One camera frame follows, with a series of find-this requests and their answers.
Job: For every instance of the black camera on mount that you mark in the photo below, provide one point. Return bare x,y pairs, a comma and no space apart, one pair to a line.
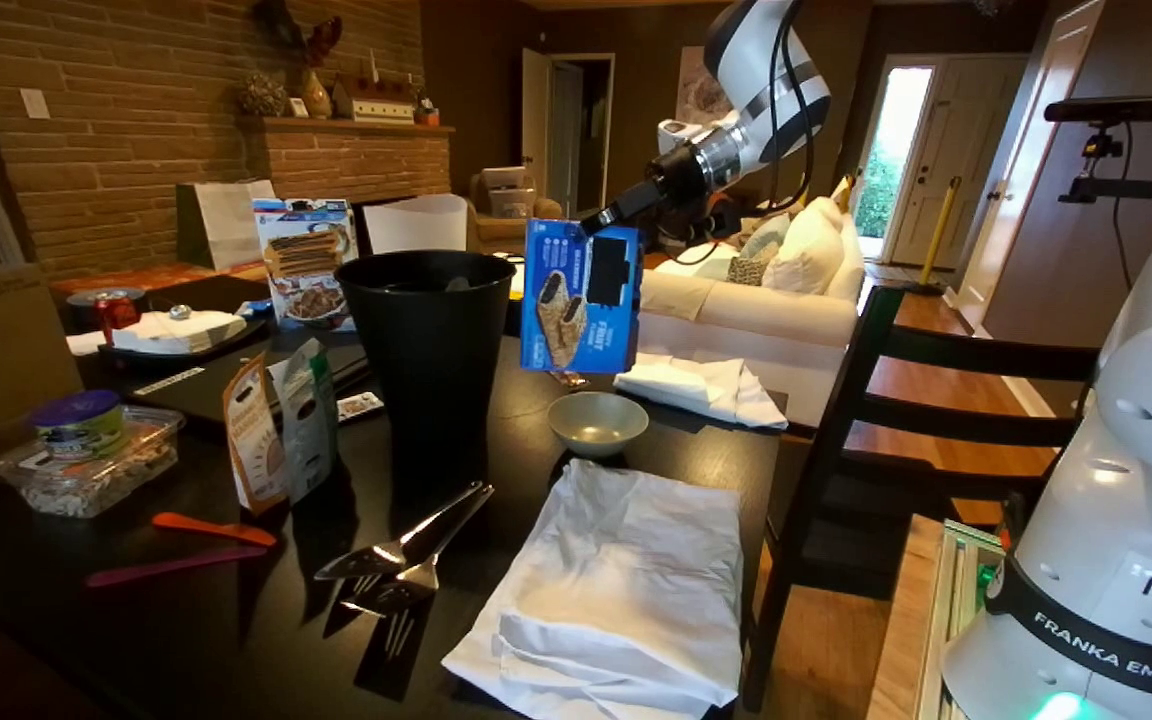
1119,109

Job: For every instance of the brick mantel shelf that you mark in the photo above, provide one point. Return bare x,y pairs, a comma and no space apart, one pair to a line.
356,153

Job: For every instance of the small white napkin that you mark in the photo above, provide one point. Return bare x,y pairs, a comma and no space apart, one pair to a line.
701,387

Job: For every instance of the large folded white cloth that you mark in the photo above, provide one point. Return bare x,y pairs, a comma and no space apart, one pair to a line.
618,602

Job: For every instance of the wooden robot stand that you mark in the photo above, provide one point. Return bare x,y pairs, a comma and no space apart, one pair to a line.
908,626

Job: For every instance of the clear plastic container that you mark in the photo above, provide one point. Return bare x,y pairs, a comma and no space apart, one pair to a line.
89,473

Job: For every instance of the white sofa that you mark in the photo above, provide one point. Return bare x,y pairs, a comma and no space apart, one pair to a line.
763,335

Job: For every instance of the yellow pole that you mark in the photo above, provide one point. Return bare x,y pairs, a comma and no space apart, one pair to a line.
938,228

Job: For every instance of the dark wooden chair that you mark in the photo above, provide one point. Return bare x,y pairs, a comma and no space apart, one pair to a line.
951,415

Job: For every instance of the bright glass door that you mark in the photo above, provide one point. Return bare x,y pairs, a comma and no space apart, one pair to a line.
899,153

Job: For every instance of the white and dark snack pouch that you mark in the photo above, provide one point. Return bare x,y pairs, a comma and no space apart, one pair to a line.
281,424

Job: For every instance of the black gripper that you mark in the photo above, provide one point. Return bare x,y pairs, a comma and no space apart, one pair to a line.
662,186

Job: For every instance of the brown vase with flowers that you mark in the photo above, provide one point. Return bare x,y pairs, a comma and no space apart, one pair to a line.
309,86

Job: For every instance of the grey ceramic bowl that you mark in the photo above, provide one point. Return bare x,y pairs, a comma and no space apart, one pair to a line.
596,420

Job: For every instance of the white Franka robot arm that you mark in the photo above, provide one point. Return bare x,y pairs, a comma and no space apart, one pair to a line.
1122,400

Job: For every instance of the white flat dish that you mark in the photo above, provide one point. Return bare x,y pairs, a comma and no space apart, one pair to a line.
182,329

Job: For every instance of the white paper bag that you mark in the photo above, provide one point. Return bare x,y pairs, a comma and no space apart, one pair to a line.
233,224

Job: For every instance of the white and blue food box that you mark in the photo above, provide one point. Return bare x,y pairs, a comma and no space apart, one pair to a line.
304,262

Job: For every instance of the orange plastic utensil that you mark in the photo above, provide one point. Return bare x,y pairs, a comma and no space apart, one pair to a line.
217,528

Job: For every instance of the white light switch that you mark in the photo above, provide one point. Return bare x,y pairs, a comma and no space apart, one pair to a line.
35,100

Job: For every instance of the white pillow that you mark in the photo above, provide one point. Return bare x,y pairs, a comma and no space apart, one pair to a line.
804,245

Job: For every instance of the small red object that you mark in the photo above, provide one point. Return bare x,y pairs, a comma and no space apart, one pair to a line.
116,312

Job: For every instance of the jar with blue lid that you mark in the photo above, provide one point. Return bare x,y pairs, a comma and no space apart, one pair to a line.
76,420

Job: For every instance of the white shopping bag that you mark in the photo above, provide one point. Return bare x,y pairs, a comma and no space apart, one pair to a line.
417,224

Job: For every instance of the blue snack box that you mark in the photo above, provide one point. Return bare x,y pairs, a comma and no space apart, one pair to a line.
557,306

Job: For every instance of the metal serving tongs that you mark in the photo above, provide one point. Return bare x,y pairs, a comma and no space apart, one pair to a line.
411,547

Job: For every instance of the patterned pillow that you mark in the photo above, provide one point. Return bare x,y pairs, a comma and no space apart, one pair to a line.
757,245

